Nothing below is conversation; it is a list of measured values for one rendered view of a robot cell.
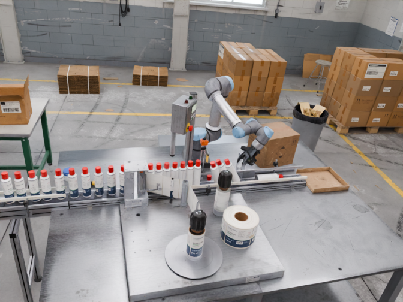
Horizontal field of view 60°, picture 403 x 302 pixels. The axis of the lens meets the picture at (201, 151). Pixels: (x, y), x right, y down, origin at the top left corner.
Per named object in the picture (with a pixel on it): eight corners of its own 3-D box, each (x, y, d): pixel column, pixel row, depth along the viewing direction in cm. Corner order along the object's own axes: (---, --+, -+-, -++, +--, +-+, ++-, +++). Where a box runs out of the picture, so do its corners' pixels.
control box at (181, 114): (170, 132, 217) (171, 103, 208) (180, 121, 231) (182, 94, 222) (185, 135, 215) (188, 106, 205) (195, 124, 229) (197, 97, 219)
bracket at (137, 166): (125, 172, 201) (125, 171, 200) (123, 162, 210) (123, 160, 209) (148, 171, 204) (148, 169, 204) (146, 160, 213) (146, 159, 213)
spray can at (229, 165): (234, 185, 245) (222, 163, 235) (233, 180, 249) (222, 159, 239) (240, 183, 244) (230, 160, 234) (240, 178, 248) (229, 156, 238)
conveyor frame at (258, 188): (68, 208, 215) (68, 202, 212) (69, 198, 224) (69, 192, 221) (305, 187, 260) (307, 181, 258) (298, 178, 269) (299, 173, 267)
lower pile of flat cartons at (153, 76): (131, 85, 637) (131, 74, 626) (133, 75, 683) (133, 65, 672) (167, 87, 646) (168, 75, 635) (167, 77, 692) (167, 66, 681)
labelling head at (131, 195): (125, 207, 213) (124, 172, 200) (123, 194, 223) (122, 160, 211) (148, 205, 217) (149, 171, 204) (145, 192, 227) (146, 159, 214)
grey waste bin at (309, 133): (291, 160, 458) (302, 117, 427) (279, 144, 495) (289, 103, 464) (321, 160, 466) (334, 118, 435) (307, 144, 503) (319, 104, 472)
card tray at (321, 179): (313, 193, 254) (314, 189, 252) (295, 173, 276) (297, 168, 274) (348, 189, 263) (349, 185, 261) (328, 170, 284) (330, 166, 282)
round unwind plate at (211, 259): (170, 284, 169) (170, 282, 168) (160, 238, 194) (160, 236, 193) (230, 274, 177) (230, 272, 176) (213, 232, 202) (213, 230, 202)
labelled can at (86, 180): (83, 198, 217) (80, 171, 207) (83, 193, 221) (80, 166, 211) (91, 197, 218) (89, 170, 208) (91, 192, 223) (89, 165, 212)
